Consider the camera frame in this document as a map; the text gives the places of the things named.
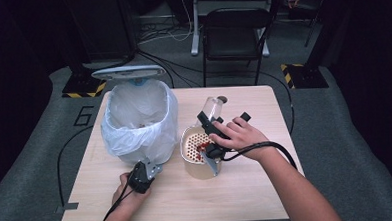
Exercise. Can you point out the beige strainer container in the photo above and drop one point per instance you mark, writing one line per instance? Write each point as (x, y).
(200, 168)

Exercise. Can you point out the black folding chair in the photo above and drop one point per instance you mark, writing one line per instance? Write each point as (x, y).
(234, 35)

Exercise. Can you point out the trash bin with white liner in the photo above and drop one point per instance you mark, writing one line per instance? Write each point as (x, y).
(118, 140)

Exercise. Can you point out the white metal desk frame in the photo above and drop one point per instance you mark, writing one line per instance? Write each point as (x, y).
(195, 30)

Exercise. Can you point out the clear plastic bottle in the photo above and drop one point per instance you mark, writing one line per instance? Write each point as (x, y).
(213, 106)

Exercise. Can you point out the grey carpet mat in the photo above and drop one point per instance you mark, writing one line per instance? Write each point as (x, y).
(334, 124)

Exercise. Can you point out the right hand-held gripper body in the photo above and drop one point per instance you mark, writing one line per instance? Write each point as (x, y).
(215, 151)

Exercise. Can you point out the person's left hand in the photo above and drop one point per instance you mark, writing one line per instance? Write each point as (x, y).
(124, 197)

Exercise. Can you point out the person's right hand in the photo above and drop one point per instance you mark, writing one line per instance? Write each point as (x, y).
(245, 135)

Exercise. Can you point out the red food scraps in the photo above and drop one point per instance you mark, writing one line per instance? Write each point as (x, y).
(202, 147)

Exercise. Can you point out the black stand striped base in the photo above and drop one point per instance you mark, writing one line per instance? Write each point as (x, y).
(307, 77)
(83, 87)

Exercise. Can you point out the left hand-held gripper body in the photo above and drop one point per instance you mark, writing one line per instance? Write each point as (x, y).
(143, 174)

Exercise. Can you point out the grey lidded trash bin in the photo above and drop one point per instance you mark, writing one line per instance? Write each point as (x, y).
(129, 72)

